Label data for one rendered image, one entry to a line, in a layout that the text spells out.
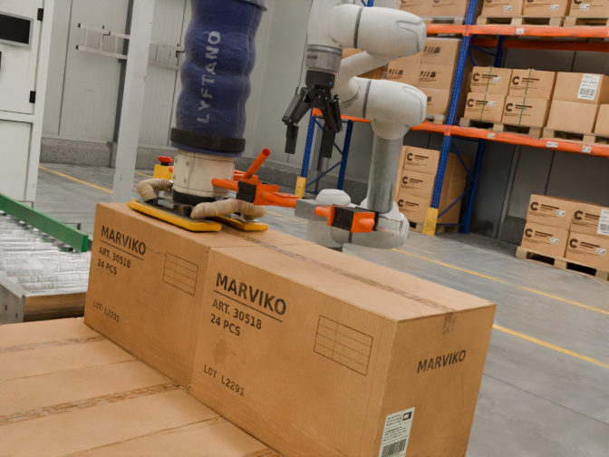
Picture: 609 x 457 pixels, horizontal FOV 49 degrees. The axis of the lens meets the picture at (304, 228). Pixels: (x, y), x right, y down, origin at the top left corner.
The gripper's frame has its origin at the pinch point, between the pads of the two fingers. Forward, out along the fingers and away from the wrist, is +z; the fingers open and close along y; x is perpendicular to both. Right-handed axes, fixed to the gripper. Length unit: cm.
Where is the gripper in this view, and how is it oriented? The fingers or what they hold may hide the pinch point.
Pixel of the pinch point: (308, 150)
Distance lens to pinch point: 173.3
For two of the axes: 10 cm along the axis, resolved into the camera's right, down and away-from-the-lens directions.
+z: -1.6, 9.8, 1.5
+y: -7.0, 0.0, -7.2
